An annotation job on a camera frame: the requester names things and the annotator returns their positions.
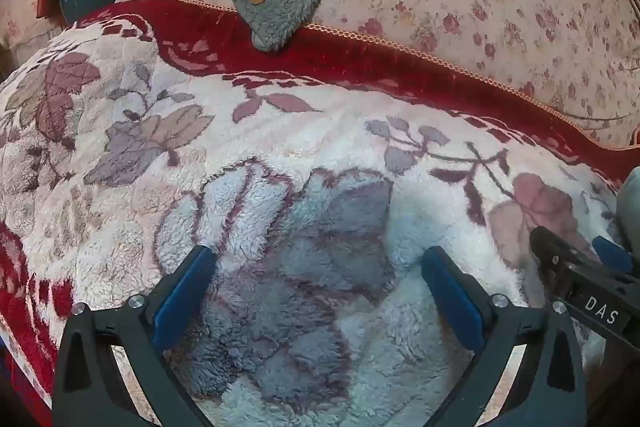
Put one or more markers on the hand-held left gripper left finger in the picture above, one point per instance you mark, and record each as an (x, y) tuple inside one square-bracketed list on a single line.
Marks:
[(182, 294)]

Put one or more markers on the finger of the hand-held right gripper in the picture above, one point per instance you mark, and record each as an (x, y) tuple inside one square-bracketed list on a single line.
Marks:
[(614, 257), (555, 254)]

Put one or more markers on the red white floral fleece blanket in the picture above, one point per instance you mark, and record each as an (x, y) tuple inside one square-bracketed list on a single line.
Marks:
[(260, 147)]

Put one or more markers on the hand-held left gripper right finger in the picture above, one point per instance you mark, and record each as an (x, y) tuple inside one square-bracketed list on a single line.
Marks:
[(452, 294)]

